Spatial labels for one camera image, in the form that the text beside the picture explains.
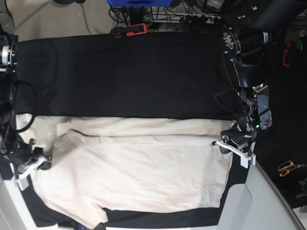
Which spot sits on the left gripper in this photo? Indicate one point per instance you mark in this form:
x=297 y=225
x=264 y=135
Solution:
x=256 y=117

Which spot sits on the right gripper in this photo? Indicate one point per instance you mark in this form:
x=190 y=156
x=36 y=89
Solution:
x=21 y=155

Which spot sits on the white T-shirt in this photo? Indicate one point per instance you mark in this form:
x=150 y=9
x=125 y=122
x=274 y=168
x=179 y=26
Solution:
x=130 y=164

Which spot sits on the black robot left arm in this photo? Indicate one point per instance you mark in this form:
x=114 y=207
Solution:
x=248 y=28

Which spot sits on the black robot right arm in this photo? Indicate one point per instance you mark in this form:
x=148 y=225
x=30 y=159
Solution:
x=8 y=80

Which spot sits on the black table cloth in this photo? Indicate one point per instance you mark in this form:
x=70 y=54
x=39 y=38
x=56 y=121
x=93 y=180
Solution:
x=162 y=75

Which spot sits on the black device right edge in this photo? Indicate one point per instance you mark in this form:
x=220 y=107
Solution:
x=303 y=185

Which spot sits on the red black clamp right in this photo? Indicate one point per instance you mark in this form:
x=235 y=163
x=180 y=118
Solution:
x=288 y=53

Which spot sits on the red black clamp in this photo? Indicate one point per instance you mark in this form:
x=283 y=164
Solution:
x=137 y=29
x=288 y=53

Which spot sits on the white power strip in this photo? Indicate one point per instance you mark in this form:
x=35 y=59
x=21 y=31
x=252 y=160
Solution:
x=181 y=18

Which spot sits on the red black clamp top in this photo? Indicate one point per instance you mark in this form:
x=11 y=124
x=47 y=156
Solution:
x=137 y=29

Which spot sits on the blue box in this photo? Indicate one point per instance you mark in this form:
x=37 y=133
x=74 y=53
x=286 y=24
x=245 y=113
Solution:
x=139 y=3

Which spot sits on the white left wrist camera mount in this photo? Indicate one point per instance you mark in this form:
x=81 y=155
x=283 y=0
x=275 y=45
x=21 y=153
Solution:
x=246 y=159

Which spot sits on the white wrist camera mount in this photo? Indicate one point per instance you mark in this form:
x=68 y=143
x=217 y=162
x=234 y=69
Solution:
x=246 y=159
x=20 y=180

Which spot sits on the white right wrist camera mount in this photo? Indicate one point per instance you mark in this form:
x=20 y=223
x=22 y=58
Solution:
x=20 y=180

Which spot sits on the white frame left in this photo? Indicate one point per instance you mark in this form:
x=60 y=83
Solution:
x=14 y=214

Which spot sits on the white frame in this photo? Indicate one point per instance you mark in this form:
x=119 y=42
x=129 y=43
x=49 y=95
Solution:
x=257 y=205
x=14 y=214

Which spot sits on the white frame right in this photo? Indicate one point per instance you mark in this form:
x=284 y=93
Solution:
x=257 y=205

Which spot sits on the orange handled scissors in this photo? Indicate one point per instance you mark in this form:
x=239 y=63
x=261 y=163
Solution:
x=288 y=166

